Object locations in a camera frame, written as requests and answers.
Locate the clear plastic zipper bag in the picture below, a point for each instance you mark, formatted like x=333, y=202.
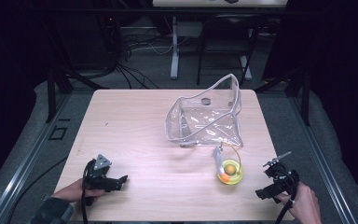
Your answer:
x=208, y=121

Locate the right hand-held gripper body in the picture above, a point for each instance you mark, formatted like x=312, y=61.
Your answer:
x=280, y=178

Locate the aluminium floor rail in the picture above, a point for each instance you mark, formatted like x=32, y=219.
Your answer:
x=24, y=161
x=321, y=158

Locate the black metal stand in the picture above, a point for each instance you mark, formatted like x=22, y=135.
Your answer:
x=301, y=90
x=56, y=84

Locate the black chair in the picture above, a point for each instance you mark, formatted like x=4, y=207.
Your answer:
x=227, y=46

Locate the person's left hand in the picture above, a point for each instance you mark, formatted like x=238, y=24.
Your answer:
x=74, y=192

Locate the person's right hand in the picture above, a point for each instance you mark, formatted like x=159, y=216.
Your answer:
x=304, y=205

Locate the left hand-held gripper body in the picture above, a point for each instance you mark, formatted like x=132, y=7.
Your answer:
x=101, y=180

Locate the white desk leg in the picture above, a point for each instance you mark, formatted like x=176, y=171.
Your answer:
x=174, y=49
x=246, y=67

